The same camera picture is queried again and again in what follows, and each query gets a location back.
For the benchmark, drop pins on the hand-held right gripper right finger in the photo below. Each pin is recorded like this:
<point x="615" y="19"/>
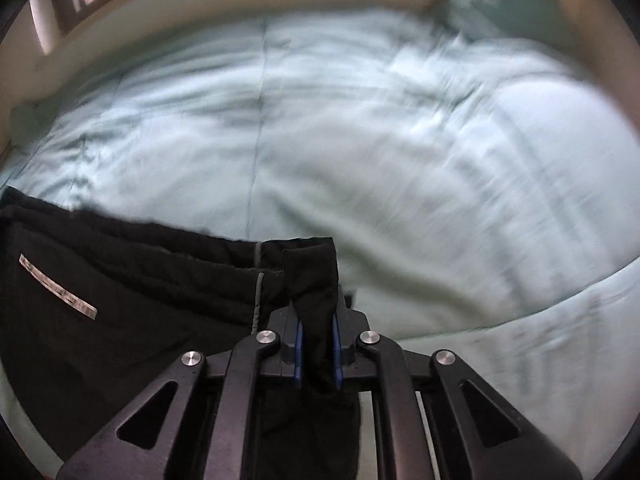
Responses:
<point x="337" y="355"/>

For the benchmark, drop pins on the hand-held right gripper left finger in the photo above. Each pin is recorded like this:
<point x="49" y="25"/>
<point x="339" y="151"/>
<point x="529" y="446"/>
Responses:
<point x="299" y="355"/>

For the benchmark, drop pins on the black hooded jacket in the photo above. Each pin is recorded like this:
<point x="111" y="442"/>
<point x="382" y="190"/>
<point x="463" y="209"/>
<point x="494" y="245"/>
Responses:
<point x="125" y="310"/>

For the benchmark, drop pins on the teal quilt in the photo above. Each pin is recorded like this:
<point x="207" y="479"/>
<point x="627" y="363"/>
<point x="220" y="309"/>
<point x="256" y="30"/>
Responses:
<point x="375" y="160"/>

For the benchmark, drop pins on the teal pillow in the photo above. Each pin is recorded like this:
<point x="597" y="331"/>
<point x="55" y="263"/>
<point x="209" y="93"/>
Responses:
<point x="24" y="120"/>
<point x="505" y="5"/>

